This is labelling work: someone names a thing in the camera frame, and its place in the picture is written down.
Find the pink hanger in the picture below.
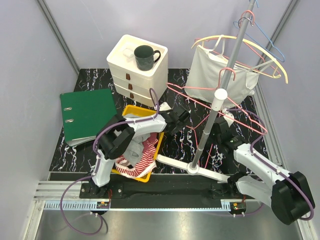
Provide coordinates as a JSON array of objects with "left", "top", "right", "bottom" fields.
[
  {"left": 194, "top": 10, "right": 282, "bottom": 79},
  {"left": 181, "top": 115, "right": 215, "bottom": 170},
  {"left": 166, "top": 67, "right": 268, "bottom": 135}
]

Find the pink hanger top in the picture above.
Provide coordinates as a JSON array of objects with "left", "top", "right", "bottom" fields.
[{"left": 166, "top": 67, "right": 268, "bottom": 135}]

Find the red white striped tank top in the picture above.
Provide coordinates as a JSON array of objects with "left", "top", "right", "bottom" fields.
[{"left": 115, "top": 133, "right": 158, "bottom": 179}]

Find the grey sock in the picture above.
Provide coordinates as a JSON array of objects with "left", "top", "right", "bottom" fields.
[{"left": 123, "top": 134, "right": 150, "bottom": 166}]

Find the light blue wire hanger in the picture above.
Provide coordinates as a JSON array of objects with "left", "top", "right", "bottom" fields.
[{"left": 232, "top": 0, "right": 286, "bottom": 63}]

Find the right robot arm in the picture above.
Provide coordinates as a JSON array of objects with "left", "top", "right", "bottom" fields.
[{"left": 209, "top": 117, "right": 316, "bottom": 225}]

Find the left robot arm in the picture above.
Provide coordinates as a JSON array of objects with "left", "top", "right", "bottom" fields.
[{"left": 90, "top": 106, "right": 190, "bottom": 198}]

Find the cream plastic hanger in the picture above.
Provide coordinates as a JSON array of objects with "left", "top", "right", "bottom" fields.
[{"left": 191, "top": 34, "right": 289, "bottom": 84}]

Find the grey clothes rack pole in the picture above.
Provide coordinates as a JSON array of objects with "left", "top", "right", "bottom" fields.
[{"left": 187, "top": 12, "right": 251, "bottom": 174}]

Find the white rack base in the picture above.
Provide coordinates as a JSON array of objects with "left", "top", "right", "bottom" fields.
[{"left": 156, "top": 154, "right": 229, "bottom": 183}]

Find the yellow plastic tray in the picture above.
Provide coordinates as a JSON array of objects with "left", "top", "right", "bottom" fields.
[{"left": 111, "top": 104, "right": 166, "bottom": 184}]

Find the white drawer unit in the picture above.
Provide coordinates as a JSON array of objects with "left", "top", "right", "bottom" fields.
[{"left": 106, "top": 34, "right": 168, "bottom": 107}]

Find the dark green mug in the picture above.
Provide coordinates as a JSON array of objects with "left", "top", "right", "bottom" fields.
[{"left": 133, "top": 45, "right": 161, "bottom": 71}]

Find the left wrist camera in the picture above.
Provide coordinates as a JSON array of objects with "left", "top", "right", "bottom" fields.
[{"left": 159, "top": 102, "right": 172, "bottom": 112}]

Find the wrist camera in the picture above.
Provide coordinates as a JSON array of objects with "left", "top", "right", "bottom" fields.
[
  {"left": 221, "top": 108, "right": 235, "bottom": 127},
  {"left": 159, "top": 102, "right": 172, "bottom": 112}
]

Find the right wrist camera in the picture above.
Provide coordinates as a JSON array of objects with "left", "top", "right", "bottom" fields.
[{"left": 221, "top": 108, "right": 235, "bottom": 127}]

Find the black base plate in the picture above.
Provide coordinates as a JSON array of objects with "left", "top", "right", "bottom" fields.
[{"left": 79, "top": 174, "right": 243, "bottom": 210}]

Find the green ring binder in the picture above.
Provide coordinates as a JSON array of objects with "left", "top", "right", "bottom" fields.
[{"left": 60, "top": 88, "right": 117, "bottom": 147}]

